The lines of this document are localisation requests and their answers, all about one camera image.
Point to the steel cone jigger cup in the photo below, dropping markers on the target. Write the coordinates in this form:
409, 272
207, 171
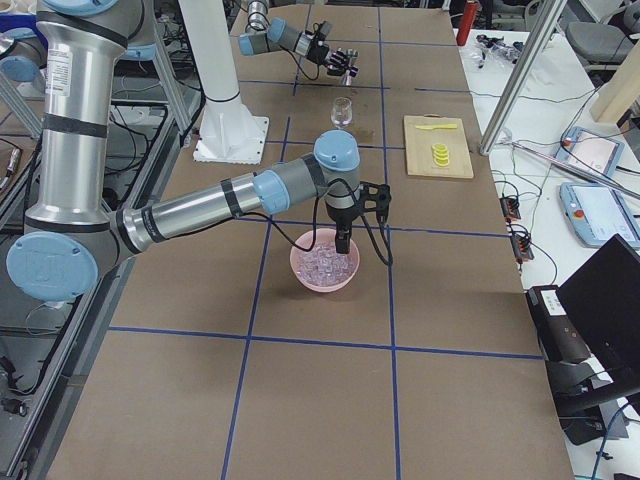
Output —
351, 70

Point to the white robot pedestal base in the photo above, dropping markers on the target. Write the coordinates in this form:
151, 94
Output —
228, 131

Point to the aluminium frame post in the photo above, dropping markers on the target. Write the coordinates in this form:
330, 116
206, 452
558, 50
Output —
534, 45

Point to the clear wine glass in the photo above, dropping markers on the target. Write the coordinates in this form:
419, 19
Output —
341, 112

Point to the grey office chair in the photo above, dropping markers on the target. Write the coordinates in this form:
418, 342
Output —
601, 46

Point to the blue teach pendant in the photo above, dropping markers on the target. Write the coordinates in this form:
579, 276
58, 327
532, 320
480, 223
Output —
598, 213
590, 151

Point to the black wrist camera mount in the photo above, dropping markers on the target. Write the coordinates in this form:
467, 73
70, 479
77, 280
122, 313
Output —
375, 198

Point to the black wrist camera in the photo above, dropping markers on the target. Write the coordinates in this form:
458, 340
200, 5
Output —
322, 30

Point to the pile of clear ice cubes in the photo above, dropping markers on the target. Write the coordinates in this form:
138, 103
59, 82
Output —
323, 266

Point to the pink bowl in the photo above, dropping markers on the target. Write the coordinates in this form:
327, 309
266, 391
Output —
307, 241

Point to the red thermos bottle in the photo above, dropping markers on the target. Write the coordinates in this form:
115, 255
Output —
467, 21

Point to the yellow plastic knife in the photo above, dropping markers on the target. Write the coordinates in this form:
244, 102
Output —
432, 127

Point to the black laptop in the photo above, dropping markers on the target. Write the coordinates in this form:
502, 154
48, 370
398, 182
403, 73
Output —
601, 299

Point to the wooden post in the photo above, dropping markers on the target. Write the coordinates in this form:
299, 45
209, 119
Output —
618, 95

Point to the wooden cutting board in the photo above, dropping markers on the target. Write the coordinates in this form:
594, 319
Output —
418, 149

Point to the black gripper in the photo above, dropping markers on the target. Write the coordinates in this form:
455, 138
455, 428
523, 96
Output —
341, 218
325, 55

